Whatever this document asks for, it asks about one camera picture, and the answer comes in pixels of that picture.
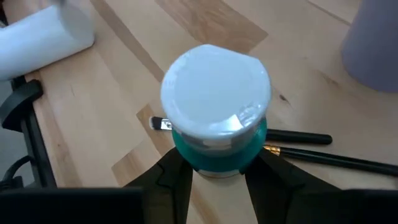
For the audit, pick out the white paint tube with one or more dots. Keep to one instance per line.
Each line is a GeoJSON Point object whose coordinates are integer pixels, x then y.
{"type": "Point", "coordinates": [40, 40]}

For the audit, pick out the black brush wide silver ferrule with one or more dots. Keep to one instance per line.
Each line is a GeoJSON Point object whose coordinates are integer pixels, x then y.
{"type": "Point", "coordinates": [298, 137]}

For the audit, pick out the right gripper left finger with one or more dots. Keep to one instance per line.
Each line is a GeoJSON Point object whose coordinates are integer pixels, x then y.
{"type": "Point", "coordinates": [168, 186]}

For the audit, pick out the black table-edge bracket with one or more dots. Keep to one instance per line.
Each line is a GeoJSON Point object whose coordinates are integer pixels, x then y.
{"type": "Point", "coordinates": [18, 102]}

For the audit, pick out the green Viridian paint bottle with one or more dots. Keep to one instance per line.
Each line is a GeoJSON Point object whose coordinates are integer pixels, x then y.
{"type": "Point", "coordinates": [214, 90]}

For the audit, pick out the lilac plastic cup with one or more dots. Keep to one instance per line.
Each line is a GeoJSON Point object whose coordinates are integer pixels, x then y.
{"type": "Point", "coordinates": [373, 46]}

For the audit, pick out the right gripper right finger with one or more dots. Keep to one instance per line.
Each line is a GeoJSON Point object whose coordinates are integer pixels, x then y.
{"type": "Point", "coordinates": [280, 193]}

